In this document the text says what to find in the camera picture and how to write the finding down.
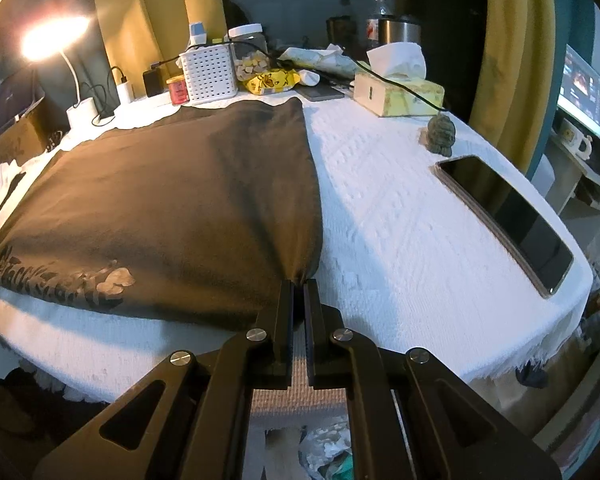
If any dark brown printed t-shirt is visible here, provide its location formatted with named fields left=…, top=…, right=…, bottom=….
left=0, top=99, right=323, bottom=330

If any white textured bed cover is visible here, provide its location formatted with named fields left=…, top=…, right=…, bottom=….
left=0, top=99, right=593, bottom=401

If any black smartphone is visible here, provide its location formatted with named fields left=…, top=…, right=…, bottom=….
left=434, top=155, right=573, bottom=298

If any small green turtle figurine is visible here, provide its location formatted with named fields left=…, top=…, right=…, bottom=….
left=420, top=113, right=456, bottom=157

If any white mug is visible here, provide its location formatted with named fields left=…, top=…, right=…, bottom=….
left=558, top=119, right=593, bottom=162

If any yellow curtain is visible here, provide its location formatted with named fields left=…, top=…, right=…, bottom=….
left=469, top=0, right=556, bottom=172

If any red tin can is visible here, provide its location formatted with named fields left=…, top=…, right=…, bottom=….
left=166, top=75, right=189, bottom=106

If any brown cardboard box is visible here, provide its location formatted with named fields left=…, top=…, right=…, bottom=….
left=0, top=98, right=69, bottom=166

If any white usb charger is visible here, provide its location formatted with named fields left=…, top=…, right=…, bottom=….
left=116, top=78, right=135, bottom=105

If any black remote control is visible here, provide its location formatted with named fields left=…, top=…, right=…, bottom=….
left=294, top=84, right=344, bottom=102

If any black power adapter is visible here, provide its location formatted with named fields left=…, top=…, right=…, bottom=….
left=143, top=67, right=166, bottom=98

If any yellow snack bag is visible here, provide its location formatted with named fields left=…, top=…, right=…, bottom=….
left=244, top=68, right=300, bottom=96

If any white perforated plastic basket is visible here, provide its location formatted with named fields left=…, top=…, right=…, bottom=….
left=178, top=44, right=238, bottom=105

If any tissue box with tissue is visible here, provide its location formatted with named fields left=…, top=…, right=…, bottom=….
left=353, top=41, right=445, bottom=117

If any crumpled printed plastic bag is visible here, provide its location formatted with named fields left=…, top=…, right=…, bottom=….
left=277, top=44, right=358, bottom=79

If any computer monitor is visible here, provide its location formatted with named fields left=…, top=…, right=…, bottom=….
left=557, top=44, right=600, bottom=139

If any dark tablet screen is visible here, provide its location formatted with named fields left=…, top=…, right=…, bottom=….
left=0, top=67, right=45, bottom=135

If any clear jar with white lid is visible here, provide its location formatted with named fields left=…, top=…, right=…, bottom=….
left=227, top=23, right=271, bottom=82

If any steel thermos cup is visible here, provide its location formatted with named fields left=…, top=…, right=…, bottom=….
left=378, top=16, right=422, bottom=44

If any white desk lamp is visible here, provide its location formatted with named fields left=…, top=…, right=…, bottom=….
left=20, top=14, right=97, bottom=130

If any clear plastic water bottle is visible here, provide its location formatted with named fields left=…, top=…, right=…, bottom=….
left=365, top=0, right=392, bottom=50

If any black charging cable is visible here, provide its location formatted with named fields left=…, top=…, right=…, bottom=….
left=149, top=41, right=449, bottom=112

